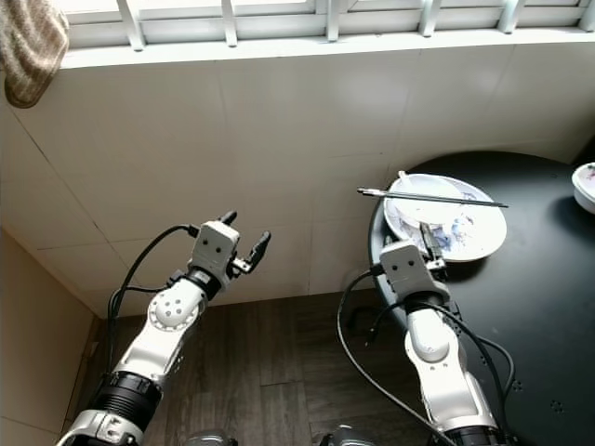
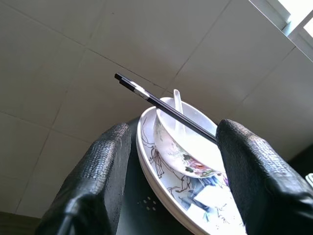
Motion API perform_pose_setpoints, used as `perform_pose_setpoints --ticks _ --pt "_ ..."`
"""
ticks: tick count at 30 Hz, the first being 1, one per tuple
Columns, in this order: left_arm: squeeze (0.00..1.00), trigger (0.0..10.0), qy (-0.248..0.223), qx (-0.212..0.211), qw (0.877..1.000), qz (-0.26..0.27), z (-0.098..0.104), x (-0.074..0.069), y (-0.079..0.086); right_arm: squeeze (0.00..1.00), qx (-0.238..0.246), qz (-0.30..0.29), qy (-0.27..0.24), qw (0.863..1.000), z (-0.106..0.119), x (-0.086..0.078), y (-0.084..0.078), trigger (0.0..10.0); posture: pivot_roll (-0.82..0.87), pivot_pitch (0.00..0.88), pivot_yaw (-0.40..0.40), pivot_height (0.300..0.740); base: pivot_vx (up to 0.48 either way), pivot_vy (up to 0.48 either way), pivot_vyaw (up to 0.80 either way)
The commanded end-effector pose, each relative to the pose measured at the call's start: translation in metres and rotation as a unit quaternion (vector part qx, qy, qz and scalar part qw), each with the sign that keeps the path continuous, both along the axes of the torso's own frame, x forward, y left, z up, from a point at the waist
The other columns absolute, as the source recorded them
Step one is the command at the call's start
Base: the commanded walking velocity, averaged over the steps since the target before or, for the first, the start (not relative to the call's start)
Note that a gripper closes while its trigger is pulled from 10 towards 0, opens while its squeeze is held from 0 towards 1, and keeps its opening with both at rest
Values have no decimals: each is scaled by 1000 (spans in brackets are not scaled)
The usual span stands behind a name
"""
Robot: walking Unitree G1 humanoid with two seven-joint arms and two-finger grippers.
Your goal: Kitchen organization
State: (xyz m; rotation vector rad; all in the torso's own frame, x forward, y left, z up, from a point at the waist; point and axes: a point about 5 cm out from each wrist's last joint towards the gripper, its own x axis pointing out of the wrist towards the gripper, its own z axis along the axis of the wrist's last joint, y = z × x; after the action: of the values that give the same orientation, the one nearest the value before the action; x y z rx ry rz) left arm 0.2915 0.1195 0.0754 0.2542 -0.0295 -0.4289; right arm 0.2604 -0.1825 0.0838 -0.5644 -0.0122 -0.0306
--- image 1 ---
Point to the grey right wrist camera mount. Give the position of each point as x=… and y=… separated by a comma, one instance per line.
x=411, y=269

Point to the grey left robot leg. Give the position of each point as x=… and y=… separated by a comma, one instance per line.
x=206, y=439

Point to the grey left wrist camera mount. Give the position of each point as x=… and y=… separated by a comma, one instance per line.
x=214, y=246

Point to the black round table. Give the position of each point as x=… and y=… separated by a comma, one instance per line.
x=539, y=307

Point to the grey right robot leg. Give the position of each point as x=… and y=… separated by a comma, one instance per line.
x=344, y=437

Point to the black chopstick with silver tip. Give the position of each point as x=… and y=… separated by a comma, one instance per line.
x=483, y=203
x=390, y=192

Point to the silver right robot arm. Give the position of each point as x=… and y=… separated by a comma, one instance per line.
x=432, y=348

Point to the white floral plate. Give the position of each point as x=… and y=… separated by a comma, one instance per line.
x=479, y=237

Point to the white ceramic spoon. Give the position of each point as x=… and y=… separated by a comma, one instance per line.
x=402, y=177

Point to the white patterned bowl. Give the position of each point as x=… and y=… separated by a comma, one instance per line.
x=586, y=186

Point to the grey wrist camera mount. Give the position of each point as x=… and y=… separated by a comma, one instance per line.
x=214, y=246
x=411, y=269

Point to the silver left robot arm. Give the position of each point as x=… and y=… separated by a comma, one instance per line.
x=167, y=348

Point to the grey robot leg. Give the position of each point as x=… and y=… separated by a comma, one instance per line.
x=344, y=437
x=206, y=439

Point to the brown fuzzy towel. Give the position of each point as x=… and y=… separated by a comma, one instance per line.
x=30, y=46

